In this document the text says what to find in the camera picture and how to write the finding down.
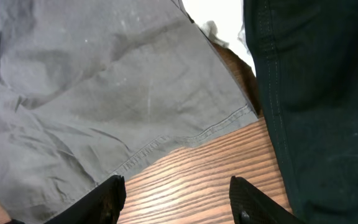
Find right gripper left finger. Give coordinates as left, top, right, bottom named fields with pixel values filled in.
left=4, top=174, right=127, bottom=224

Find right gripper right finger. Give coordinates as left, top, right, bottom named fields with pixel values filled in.
left=229, top=176, right=304, bottom=224

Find grey shorts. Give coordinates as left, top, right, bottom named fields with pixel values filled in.
left=0, top=0, right=257, bottom=223

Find black garment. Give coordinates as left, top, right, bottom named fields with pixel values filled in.
left=244, top=0, right=358, bottom=223

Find white garment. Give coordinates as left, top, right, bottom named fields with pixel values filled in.
left=182, top=0, right=256, bottom=73

